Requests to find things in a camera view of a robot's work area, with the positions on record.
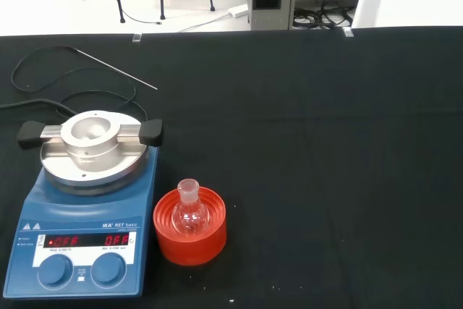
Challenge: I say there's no metal probe with black cable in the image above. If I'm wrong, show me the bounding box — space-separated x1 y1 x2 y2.
10 45 158 114

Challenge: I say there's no grey power strip cable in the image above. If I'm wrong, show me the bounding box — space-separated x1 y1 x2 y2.
177 13 232 33

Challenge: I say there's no white power strip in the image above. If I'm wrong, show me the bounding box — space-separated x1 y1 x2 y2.
227 4 250 19

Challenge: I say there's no black heater power cable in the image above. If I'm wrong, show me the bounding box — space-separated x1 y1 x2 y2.
0 98 79 119

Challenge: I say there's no blue base heater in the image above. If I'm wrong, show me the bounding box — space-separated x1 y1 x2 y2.
1 109 163 301

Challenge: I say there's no black bench cloth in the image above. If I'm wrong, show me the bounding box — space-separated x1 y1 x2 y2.
0 25 463 309

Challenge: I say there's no red flask stand ring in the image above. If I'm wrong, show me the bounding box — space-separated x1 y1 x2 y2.
153 185 228 266

